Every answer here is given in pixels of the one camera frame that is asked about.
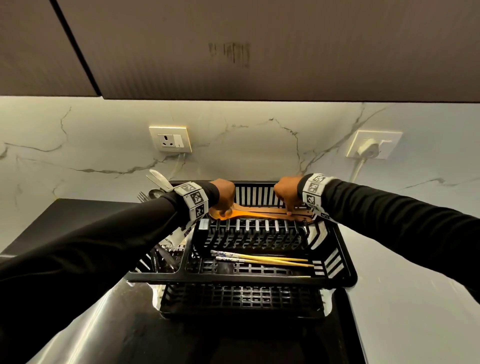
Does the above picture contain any brown wooden spatula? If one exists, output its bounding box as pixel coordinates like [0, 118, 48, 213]
[233, 203, 315, 219]

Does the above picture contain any black slotted cutlery rack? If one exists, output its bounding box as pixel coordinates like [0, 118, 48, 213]
[125, 181, 358, 320]

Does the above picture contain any person's left hand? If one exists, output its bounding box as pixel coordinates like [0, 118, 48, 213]
[208, 178, 237, 217]

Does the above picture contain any orange wooden spatula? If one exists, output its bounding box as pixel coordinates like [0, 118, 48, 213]
[208, 204, 314, 222]

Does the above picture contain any white marker wristband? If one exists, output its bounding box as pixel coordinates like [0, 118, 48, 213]
[301, 173, 337, 221]
[173, 181, 210, 223]

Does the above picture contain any white socket with plug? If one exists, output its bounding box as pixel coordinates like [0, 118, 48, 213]
[345, 129, 404, 161]

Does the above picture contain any white marker left wristband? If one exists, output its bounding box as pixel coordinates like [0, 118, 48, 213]
[173, 181, 210, 223]

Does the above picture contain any person's right hand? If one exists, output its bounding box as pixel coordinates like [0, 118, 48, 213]
[273, 175, 305, 217]

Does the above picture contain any white power cable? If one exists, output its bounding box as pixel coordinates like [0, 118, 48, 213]
[348, 157, 367, 183]

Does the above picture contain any wooden overhead cabinet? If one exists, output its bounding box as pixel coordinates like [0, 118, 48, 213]
[0, 0, 480, 103]

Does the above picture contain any white power plug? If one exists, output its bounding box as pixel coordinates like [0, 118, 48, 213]
[356, 138, 380, 159]

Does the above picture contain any white wall socket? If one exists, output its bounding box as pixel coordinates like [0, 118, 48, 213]
[148, 125, 193, 154]

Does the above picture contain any small metal spoon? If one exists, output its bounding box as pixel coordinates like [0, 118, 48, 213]
[145, 174, 170, 193]

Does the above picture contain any white marker right wristband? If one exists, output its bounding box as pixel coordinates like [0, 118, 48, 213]
[301, 173, 337, 221]

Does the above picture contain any person's right forearm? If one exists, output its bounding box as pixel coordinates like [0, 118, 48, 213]
[297, 175, 480, 305]

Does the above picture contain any steel table knife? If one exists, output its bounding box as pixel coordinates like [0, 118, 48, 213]
[149, 169, 174, 193]

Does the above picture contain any person's left forearm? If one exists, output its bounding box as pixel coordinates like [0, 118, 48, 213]
[0, 181, 221, 364]

